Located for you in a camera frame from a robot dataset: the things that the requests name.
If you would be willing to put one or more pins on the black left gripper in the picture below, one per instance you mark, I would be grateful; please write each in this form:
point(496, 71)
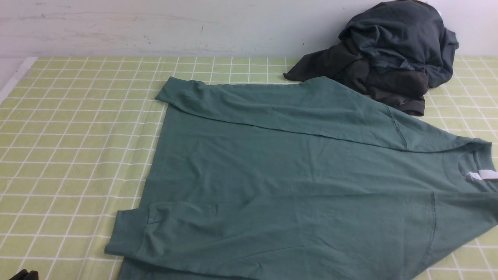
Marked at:
point(26, 275)

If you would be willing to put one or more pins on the dark grey clothes pile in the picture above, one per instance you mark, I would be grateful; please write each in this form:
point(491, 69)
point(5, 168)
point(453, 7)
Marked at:
point(393, 52)

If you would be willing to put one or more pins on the green long sleeve shirt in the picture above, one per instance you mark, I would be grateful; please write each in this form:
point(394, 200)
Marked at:
point(307, 181)

